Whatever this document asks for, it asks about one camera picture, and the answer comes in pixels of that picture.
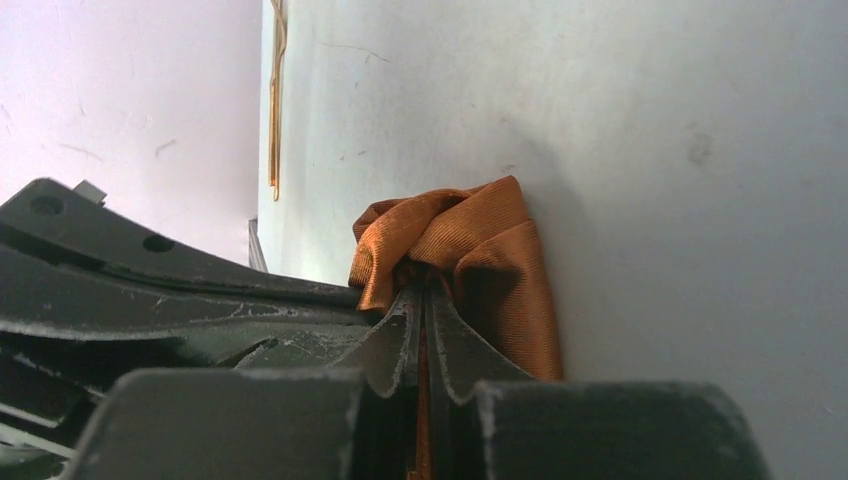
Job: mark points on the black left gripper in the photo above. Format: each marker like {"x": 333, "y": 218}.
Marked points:
{"x": 113, "y": 297}

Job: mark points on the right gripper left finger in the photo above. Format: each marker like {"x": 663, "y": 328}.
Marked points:
{"x": 352, "y": 419}

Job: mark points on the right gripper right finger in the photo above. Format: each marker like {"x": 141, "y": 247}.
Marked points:
{"x": 583, "y": 430}

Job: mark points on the orange cloth napkin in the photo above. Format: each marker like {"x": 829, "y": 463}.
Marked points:
{"x": 482, "y": 245}

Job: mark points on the wooden fork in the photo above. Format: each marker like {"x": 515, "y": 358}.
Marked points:
{"x": 279, "y": 43}

